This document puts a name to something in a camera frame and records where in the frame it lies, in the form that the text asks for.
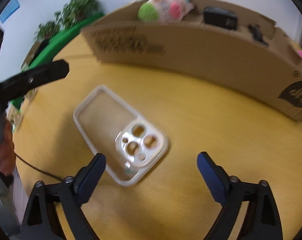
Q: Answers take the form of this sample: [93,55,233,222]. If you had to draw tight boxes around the clear beige phone case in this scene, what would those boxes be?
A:
[73,85,169,187]

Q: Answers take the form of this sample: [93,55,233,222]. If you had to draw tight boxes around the pig plush toy green hair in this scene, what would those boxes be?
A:
[137,0,195,22]

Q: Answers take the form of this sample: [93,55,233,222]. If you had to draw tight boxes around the black sunglasses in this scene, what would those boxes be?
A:
[248,24,269,47]

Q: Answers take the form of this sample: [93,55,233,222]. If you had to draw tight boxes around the black product box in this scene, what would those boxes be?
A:
[203,7,238,30]

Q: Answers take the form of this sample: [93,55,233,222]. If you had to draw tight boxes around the operator hand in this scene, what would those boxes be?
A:
[0,121,16,177]

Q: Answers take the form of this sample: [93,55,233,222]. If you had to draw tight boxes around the green potted plant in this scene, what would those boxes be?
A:
[35,0,102,41]

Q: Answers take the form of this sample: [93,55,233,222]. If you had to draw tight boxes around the brown cardboard box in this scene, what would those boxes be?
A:
[82,0,302,120]

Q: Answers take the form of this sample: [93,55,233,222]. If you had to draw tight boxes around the black cable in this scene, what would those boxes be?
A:
[13,153,65,182]

